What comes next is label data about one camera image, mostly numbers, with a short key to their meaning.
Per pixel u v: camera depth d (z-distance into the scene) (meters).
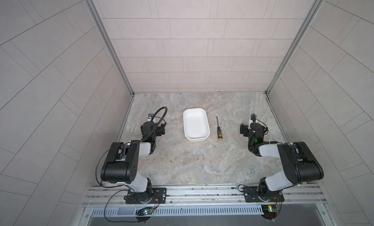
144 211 0.65
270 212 0.67
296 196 0.73
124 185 0.48
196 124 0.96
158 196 0.70
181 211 1.05
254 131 0.69
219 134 0.92
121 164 0.44
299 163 0.45
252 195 0.71
